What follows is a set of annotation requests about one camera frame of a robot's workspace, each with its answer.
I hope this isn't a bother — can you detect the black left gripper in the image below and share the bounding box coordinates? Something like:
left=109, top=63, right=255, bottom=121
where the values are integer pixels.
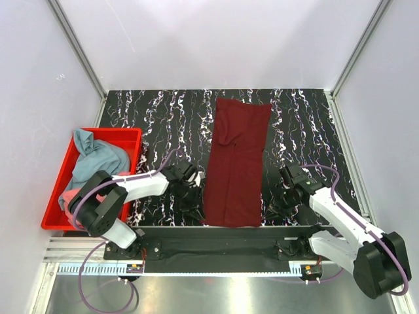
left=174, top=181, right=206, bottom=220

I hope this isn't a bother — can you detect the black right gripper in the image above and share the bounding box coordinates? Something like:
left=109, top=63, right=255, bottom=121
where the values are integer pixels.
left=262, top=184, right=302, bottom=221

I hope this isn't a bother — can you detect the dark red t shirt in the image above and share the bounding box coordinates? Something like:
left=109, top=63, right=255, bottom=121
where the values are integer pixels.
left=204, top=98, right=272, bottom=228

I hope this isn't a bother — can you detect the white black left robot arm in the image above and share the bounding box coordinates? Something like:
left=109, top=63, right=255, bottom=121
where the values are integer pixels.
left=67, top=161, right=206, bottom=260

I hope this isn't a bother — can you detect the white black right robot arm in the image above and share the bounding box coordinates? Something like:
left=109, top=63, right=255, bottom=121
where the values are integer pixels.
left=269, top=164, right=412, bottom=299

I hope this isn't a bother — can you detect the black marbled table mat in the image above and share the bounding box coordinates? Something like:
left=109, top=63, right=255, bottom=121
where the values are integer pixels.
left=100, top=88, right=367, bottom=216

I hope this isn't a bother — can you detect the light blue t shirt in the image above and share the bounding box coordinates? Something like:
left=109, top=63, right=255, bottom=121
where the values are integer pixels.
left=58, top=128, right=131, bottom=211

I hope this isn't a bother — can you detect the pink t shirt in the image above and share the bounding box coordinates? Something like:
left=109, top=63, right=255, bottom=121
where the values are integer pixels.
left=65, top=170, right=129, bottom=230

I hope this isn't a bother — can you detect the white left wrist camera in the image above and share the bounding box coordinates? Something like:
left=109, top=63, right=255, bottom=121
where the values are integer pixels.
left=187, top=171, right=206, bottom=187

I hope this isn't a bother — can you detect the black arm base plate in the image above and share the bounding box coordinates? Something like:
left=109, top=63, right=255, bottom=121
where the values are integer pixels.
left=103, top=225, right=337, bottom=274

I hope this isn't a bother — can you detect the aluminium frame rail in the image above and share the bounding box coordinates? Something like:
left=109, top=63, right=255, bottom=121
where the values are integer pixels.
left=42, top=237, right=400, bottom=264

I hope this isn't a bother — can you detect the white slotted cable duct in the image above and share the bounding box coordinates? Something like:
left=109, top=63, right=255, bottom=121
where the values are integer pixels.
left=57, top=264, right=302, bottom=277

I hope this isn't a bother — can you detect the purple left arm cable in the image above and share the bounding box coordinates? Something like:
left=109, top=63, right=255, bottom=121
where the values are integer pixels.
left=72, top=149, right=187, bottom=312

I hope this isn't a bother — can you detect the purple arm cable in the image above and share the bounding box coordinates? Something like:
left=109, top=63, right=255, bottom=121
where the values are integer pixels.
left=274, top=165, right=410, bottom=295
left=72, top=149, right=187, bottom=312

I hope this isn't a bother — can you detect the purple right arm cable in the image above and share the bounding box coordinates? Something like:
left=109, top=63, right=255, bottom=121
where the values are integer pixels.
left=274, top=165, right=410, bottom=295

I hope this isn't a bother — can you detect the left aluminium corner post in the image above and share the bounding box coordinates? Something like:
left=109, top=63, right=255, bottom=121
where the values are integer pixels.
left=46, top=0, right=107, bottom=101

